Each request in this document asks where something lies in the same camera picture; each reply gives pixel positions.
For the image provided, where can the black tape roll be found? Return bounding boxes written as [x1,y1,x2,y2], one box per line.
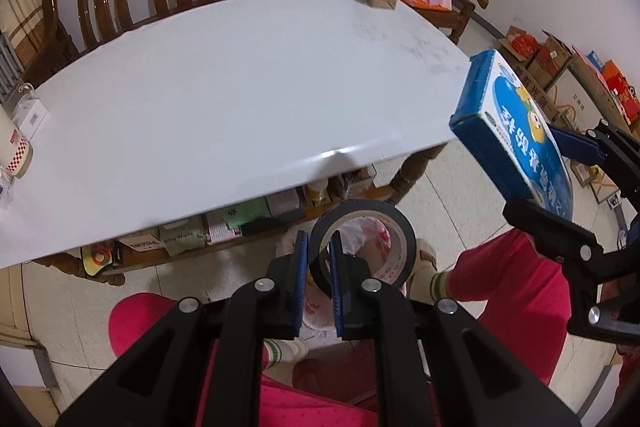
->
[308,199,418,296]

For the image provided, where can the blue white medicine box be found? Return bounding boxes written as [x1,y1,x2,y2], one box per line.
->
[449,49,574,221]

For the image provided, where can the white plastic trash bag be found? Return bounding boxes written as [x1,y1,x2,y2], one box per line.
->
[274,215,396,343]

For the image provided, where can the beige slipper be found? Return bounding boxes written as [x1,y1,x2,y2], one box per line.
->
[406,239,438,305]

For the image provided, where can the red trousers leg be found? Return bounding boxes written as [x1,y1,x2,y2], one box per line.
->
[106,225,574,427]

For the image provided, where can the cardboard boxes on floor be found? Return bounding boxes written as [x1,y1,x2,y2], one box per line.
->
[494,24,640,205]

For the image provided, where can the green wet wipes pack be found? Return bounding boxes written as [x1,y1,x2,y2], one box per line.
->
[221,197,271,229]

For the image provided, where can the wooden shelf under table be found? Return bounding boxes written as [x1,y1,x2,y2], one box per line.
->
[35,145,442,286]

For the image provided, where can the white checkered paper cup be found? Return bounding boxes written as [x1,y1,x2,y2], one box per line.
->
[0,107,34,179]

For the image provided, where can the small white box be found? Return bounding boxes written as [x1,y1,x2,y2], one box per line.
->
[12,98,49,141]

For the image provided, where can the white radiator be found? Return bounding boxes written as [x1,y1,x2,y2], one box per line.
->
[0,32,24,102]

